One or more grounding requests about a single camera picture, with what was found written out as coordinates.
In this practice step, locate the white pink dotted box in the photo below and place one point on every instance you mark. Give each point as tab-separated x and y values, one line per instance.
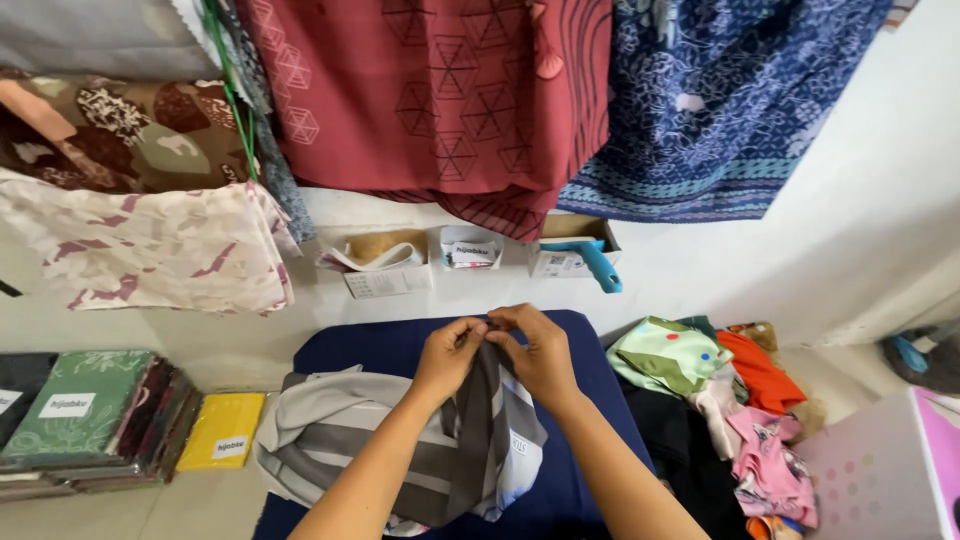
885	472

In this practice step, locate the grey hanging fabric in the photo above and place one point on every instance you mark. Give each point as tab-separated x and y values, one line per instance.
82	34

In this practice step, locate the heap of colourful scarves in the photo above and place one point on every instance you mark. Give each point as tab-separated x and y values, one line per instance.
720	420

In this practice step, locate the navy blue ironing pad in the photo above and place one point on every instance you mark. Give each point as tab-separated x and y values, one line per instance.
555	420

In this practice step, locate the cardboard box with lint roller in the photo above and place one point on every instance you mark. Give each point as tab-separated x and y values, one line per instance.
570	251

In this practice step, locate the dark grey bag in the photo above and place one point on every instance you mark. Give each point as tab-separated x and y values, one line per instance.
924	358

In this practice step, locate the small box of labels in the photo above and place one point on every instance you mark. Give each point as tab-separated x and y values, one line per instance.
469	249

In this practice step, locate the blue floral batik fabric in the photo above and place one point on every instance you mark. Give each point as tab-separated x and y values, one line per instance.
712	105

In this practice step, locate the person's right hand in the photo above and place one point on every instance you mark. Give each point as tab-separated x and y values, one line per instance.
541	360

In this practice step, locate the cream maroon print fabric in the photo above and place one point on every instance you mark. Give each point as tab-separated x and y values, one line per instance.
150	247

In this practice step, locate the grey patterned narrow fabric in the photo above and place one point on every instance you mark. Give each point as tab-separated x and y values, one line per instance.
277	150

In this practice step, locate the brown camouflage print fabric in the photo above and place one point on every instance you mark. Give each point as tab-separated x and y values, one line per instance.
112	135

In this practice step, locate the yellow packaged scarf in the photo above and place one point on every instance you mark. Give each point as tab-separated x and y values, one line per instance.
222	430

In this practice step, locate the green clothes hanger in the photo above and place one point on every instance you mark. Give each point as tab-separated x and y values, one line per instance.
229	90

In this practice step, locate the person's left hand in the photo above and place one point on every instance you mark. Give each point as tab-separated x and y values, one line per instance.
445	360

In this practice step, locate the grey striped scarf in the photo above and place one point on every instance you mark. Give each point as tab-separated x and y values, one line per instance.
420	442

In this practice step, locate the red geometric print fabric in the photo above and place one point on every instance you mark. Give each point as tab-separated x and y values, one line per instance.
442	97

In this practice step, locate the stack of packaged scarves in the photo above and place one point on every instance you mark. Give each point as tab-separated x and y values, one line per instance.
82	420

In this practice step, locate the cardboard box with ribbon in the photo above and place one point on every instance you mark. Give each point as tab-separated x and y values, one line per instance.
386	262

